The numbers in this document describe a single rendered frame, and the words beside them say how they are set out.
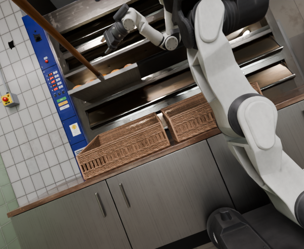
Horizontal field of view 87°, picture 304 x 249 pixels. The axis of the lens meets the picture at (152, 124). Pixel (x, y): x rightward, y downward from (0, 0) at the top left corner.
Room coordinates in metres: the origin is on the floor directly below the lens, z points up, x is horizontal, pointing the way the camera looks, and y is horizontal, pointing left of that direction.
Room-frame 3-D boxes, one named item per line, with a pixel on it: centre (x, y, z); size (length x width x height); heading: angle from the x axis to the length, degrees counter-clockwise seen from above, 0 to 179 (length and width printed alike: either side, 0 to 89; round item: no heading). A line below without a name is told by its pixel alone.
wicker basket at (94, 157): (1.18, 0.22, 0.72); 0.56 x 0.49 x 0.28; 89
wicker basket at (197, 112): (1.16, -0.38, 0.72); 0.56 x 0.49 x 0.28; 88
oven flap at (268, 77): (1.43, -0.38, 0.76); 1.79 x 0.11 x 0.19; 88
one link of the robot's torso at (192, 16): (0.57, -0.31, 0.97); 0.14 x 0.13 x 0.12; 178
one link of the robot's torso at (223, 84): (0.56, -0.30, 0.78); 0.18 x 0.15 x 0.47; 178
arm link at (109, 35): (0.94, 0.00, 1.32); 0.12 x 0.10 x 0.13; 54
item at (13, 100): (1.45, 1.13, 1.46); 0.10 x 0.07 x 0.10; 88
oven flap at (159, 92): (1.43, -0.38, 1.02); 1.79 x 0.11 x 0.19; 88
